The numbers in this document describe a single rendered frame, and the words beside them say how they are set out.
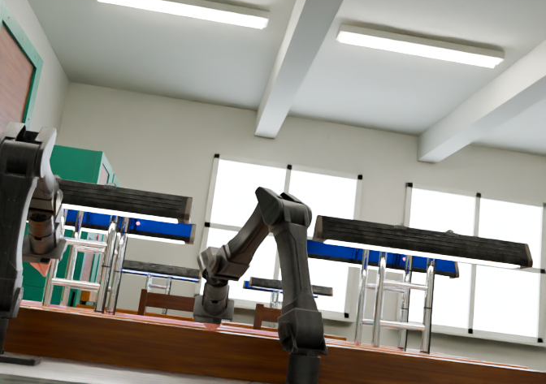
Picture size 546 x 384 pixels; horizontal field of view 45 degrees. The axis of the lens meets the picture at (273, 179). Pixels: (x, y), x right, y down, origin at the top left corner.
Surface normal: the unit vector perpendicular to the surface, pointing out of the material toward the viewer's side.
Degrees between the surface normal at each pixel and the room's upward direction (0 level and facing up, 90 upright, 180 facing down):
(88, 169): 90
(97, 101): 90
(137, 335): 90
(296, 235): 68
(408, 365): 90
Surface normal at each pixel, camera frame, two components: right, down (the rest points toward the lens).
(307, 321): 0.55, -0.47
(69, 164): 0.12, -0.19
